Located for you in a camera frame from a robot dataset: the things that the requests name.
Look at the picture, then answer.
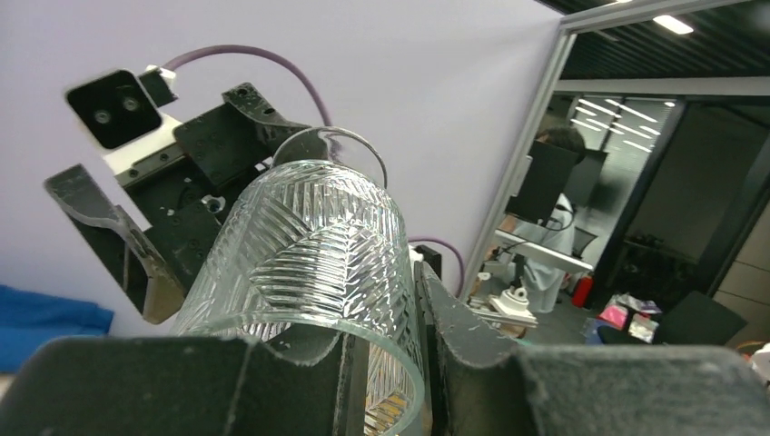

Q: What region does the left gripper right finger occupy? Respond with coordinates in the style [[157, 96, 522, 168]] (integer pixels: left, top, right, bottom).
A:
[[415, 262, 769, 435]]

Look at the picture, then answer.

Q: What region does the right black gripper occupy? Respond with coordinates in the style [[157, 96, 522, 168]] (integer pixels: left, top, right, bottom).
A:
[[44, 83, 309, 324]]

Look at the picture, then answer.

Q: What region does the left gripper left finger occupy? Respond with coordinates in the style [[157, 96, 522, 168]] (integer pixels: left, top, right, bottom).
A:
[[1, 327, 367, 435]]

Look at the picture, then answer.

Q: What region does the clear wine glass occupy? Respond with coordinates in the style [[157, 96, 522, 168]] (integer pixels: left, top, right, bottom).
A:
[[172, 126, 425, 435]]

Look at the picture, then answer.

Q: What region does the blue folded cloth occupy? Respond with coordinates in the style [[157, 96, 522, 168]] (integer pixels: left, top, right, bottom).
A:
[[1, 285, 114, 373]]

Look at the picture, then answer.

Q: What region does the red fire extinguisher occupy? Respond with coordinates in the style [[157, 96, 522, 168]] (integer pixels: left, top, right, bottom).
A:
[[571, 274, 594, 309]]

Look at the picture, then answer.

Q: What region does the black computer monitor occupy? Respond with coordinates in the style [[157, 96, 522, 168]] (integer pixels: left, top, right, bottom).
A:
[[505, 141, 607, 223]]

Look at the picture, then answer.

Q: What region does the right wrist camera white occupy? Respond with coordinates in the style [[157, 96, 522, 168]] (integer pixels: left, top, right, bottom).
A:
[[64, 64, 181, 179]]

